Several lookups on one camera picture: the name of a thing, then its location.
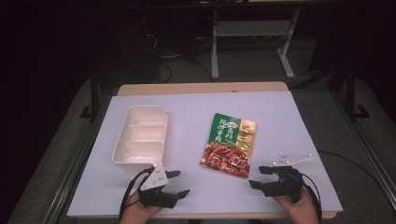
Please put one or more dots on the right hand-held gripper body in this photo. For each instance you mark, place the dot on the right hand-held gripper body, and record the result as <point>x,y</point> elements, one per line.
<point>289,183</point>

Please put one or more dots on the black metal stand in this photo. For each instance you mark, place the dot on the black metal stand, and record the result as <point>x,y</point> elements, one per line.
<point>351,96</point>
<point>94,99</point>

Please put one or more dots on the aluminium frame rail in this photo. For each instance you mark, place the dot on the aluminium frame rail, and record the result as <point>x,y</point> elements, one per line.
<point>74,161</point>
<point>364,140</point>

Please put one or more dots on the person's left hand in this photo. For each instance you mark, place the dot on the person's left hand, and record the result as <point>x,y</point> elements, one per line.
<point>135,213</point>

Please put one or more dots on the white metal desk frame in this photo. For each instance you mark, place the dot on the white metal desk frame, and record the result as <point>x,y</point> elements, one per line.
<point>252,28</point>

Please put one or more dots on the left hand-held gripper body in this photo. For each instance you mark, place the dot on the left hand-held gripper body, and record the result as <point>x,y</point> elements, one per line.
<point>154,180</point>

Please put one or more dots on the person's right hand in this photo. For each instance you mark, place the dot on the person's right hand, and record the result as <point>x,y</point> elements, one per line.
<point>302,213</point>

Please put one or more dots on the cream compartment tray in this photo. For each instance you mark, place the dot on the cream compartment tray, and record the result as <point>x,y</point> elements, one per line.
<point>140,140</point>

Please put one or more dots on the white table mat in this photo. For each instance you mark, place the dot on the white table mat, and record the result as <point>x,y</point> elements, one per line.
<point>193,105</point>

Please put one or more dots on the green and gold sauce packet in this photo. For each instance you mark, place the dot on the green and gold sauce packet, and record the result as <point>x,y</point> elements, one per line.
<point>229,146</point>

